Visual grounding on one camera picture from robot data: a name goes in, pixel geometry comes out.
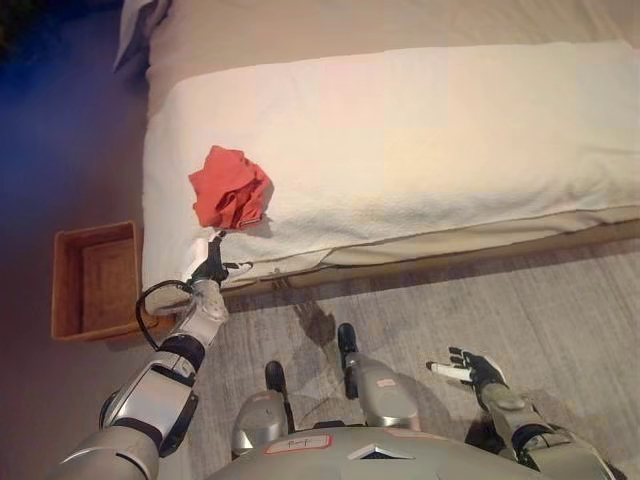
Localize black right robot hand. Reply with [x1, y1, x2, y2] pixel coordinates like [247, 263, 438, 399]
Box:
[425, 345, 510, 392]

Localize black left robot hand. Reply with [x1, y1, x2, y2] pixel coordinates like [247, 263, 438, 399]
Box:
[183, 230, 255, 290]

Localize red clothes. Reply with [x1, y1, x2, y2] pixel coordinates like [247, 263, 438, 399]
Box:
[188, 145, 275, 231]

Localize wooden box under basket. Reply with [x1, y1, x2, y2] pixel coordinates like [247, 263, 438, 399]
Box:
[142, 307, 177, 337]

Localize woven wicker basket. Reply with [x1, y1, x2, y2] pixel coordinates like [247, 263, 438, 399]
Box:
[51, 221, 144, 342]

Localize white bed blanket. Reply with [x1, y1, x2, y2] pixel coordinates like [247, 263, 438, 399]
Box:
[141, 40, 640, 301]

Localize bed with white blanket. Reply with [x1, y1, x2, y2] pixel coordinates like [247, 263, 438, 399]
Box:
[113, 0, 640, 291]

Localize grey robot torso and legs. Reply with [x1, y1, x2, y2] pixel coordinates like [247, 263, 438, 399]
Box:
[164, 234, 640, 480]

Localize silver right robot leg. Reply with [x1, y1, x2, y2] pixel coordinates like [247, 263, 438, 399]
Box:
[337, 323, 421, 431]

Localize silver robot leg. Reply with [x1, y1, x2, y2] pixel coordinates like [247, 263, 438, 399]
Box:
[337, 323, 421, 431]
[230, 360, 296, 459]

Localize silver left robot leg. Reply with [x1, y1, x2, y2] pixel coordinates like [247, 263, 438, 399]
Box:
[230, 360, 296, 459]

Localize grey robot torso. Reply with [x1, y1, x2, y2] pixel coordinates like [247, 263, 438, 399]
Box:
[204, 424, 551, 480]

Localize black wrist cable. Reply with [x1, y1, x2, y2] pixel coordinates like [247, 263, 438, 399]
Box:
[135, 279, 194, 351]

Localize tan bed frame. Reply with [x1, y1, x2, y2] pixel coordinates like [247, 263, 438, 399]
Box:
[219, 219, 640, 301]

